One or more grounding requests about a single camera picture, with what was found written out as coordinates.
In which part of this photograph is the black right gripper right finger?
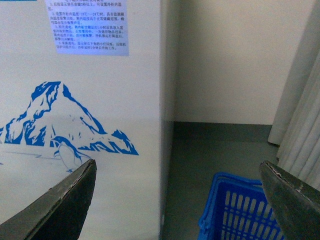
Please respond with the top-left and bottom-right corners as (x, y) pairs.
(259, 161), (320, 240)

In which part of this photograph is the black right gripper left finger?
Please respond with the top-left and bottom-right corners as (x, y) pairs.
(0, 159), (97, 240)

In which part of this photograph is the blue plastic basket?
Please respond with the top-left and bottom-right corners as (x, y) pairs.
(198, 172), (285, 240)

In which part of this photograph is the white curtain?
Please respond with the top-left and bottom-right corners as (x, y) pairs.
(268, 1), (320, 190)

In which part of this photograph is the white chest freezer blue rim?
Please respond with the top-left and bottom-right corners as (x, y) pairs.
(0, 0), (180, 240)

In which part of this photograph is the blue instruction sticker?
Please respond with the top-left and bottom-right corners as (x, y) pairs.
(45, 0), (129, 56)

